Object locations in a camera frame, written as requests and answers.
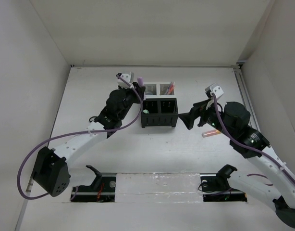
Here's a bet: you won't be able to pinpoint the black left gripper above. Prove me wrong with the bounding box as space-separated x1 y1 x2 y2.
118 82 144 120

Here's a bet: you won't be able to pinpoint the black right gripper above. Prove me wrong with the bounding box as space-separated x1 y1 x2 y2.
178 98 235 139

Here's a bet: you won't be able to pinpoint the clear jar of paperclips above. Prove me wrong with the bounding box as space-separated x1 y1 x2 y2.
145 91 155 95

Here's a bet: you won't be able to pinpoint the pink highlighter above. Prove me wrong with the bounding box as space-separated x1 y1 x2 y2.
137 77 144 87

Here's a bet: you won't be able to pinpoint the orange capped clear marker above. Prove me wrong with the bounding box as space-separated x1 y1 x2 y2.
202 129 221 138

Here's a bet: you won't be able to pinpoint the orange red pen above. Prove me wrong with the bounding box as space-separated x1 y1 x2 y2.
165 83 175 95

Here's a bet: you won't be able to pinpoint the black handled scissors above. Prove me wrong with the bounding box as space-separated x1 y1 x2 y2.
89 116 98 123

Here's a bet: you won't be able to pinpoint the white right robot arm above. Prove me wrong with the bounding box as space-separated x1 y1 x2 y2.
178 100 295 229

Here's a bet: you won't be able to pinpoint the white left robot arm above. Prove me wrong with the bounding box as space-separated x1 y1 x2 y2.
32 78 145 197

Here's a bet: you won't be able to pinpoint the white slotted organizer box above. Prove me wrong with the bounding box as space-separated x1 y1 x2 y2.
144 82 176 99

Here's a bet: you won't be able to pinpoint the black slotted organizer box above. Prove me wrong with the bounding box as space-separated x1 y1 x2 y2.
141 98 178 128

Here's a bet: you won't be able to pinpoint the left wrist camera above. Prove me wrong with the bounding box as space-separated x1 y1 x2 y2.
116 72 134 89

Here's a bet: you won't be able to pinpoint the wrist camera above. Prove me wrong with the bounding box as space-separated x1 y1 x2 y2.
205 83 224 100
116 72 134 89

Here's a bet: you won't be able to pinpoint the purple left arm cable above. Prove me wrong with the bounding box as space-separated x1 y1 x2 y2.
18 74 143 200

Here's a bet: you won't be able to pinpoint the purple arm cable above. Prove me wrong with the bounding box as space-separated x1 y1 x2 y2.
212 94 295 188
18 74 143 200

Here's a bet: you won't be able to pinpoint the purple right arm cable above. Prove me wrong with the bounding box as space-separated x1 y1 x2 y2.
212 94 295 188

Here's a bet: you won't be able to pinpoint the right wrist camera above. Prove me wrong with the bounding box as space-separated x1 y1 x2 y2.
205 83 224 100

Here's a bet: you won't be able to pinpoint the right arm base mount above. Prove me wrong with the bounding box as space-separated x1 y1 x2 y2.
198 165 247 202

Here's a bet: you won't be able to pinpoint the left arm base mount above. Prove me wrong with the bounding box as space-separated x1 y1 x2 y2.
70 165 117 203

